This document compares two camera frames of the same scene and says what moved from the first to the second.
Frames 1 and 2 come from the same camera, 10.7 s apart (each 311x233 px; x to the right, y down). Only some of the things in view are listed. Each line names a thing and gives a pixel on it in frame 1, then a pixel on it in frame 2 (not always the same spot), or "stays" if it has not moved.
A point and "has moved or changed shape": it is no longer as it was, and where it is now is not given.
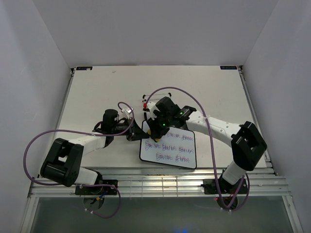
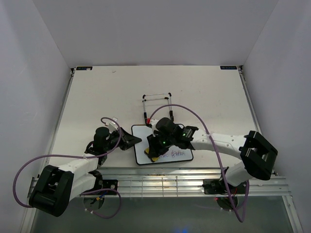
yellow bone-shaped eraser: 157,140 has moved or changed shape
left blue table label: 84,68 stays
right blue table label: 228,67 stays
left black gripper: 135,132 -> 127,140
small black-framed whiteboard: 177,148 has moved or changed shape
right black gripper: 156,132 -> 155,150
